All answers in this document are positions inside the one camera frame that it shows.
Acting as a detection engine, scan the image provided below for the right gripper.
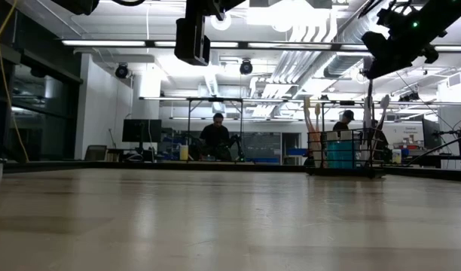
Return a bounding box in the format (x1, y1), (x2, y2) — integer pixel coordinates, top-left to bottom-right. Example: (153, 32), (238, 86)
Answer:
(360, 30), (441, 81)

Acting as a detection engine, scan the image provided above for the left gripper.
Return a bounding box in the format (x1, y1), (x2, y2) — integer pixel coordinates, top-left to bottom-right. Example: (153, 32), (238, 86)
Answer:
(173, 0), (246, 67)

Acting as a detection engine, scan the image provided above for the orange white toothbrush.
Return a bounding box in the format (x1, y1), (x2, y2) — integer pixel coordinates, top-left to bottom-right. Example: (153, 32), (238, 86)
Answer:
(313, 102), (326, 169)
(302, 96), (316, 169)

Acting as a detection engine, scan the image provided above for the teal toothpaste tube white cap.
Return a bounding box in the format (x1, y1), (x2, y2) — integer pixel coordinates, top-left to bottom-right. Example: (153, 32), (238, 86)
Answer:
(339, 130), (356, 170)

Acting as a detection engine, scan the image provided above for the black wire basket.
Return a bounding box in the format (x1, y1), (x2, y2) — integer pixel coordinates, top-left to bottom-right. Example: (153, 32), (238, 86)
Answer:
(304, 128), (386, 178)

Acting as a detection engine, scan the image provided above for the black ceiling spot light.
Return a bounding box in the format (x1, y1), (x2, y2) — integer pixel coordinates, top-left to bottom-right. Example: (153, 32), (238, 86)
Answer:
(114, 62), (131, 81)
(239, 59), (254, 76)

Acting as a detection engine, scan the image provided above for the black computer monitor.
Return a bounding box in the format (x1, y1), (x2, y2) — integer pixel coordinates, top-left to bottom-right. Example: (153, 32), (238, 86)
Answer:
(121, 118), (163, 144)
(421, 119), (443, 151)

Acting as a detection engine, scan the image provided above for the dark office chair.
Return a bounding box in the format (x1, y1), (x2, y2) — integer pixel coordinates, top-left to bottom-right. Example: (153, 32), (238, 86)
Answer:
(83, 144), (108, 162)

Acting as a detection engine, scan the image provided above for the black rack frame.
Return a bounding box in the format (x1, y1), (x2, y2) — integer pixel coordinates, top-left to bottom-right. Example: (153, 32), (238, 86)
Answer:
(185, 96), (245, 163)

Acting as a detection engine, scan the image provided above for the yellow hanging cable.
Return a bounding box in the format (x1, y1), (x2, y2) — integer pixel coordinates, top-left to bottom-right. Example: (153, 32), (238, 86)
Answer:
(0, 0), (30, 163)

